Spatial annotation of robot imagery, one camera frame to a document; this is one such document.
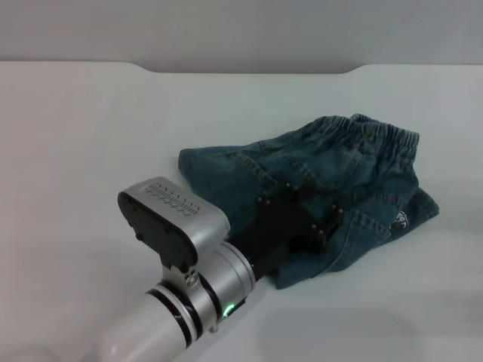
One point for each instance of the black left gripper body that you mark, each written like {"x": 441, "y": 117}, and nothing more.
{"x": 279, "y": 226}

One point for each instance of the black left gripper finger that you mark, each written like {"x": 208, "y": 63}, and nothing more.
{"x": 332, "y": 224}
{"x": 315, "y": 190}

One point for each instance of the blue denim shorts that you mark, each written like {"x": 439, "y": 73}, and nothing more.
{"x": 339, "y": 169}

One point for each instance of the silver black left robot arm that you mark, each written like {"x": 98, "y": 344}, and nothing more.
{"x": 177, "y": 241}

